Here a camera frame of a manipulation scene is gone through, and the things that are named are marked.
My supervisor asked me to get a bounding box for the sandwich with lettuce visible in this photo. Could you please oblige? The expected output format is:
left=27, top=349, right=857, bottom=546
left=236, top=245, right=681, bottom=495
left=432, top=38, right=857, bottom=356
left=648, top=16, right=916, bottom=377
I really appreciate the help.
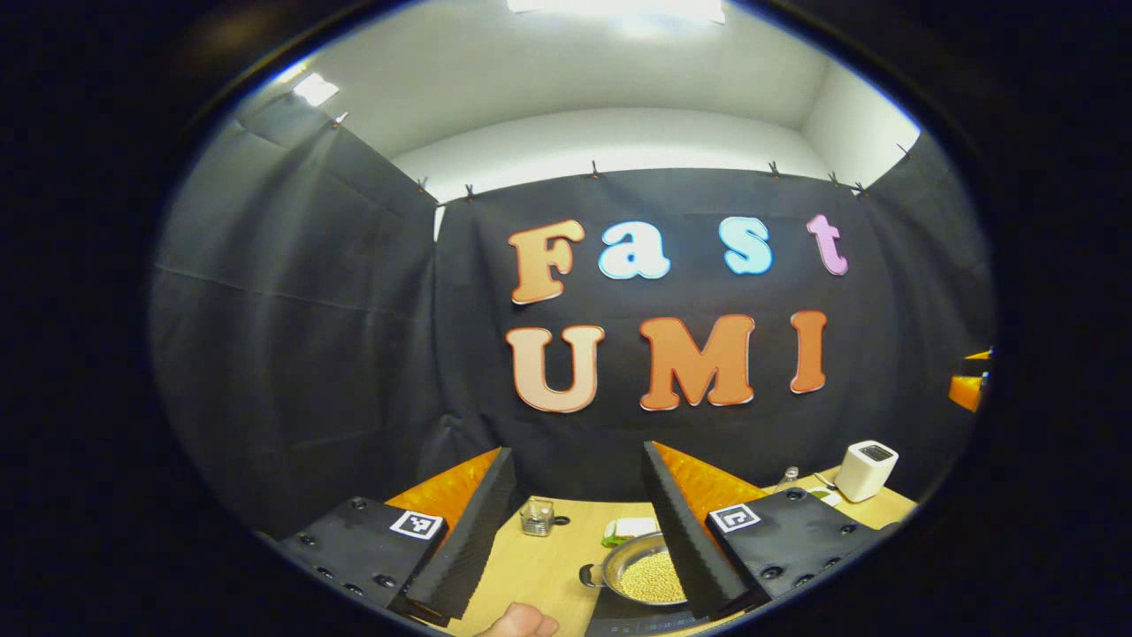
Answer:
left=603, top=518, right=660, bottom=549

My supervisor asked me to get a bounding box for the large ceiling light panel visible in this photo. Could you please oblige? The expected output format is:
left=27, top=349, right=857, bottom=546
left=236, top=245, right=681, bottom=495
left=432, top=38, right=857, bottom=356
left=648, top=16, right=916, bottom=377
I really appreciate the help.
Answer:
left=506, top=0, right=726, bottom=23

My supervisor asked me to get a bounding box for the small ceiling light panel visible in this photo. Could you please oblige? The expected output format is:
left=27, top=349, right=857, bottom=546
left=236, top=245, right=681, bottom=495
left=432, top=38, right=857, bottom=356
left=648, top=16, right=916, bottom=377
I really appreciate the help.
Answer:
left=292, top=73, right=340, bottom=107

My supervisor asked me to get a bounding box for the black backdrop cloth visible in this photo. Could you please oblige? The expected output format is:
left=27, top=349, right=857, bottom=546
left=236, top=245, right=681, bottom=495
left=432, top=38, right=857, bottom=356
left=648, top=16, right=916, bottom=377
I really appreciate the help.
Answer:
left=150, top=88, right=996, bottom=541

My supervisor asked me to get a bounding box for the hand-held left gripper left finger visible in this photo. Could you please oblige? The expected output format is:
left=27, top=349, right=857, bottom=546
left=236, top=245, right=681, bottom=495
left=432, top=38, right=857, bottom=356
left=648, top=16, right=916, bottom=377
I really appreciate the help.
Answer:
left=277, top=446, right=518, bottom=629

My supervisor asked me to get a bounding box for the white toaster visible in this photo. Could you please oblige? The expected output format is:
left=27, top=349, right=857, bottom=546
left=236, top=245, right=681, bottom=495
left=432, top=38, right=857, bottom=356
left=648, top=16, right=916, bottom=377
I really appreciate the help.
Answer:
left=834, top=440, right=900, bottom=503

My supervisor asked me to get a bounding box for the stainless steel pot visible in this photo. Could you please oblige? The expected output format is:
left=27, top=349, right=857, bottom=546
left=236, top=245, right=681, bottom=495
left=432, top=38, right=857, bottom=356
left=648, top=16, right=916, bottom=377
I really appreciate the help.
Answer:
left=579, top=531, right=689, bottom=608

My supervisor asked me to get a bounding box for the pile of yellow soybeans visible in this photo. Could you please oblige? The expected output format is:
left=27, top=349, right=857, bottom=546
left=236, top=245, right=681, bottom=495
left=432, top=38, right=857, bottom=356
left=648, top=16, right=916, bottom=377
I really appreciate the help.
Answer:
left=617, top=550, right=686, bottom=604

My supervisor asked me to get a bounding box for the black induction cooktop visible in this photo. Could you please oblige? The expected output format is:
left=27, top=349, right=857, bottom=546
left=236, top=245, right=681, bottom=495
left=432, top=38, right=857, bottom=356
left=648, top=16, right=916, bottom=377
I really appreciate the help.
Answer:
left=584, top=579, right=735, bottom=637

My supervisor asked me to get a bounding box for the small glass jar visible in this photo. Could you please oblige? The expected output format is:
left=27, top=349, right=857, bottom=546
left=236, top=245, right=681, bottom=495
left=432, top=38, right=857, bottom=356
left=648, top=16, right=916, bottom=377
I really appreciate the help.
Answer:
left=520, top=497, right=571, bottom=538

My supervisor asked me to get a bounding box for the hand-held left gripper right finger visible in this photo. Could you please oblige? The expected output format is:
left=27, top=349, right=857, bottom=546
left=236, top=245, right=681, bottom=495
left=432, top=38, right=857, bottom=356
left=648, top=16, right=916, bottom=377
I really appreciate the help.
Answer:
left=641, top=440, right=887, bottom=622

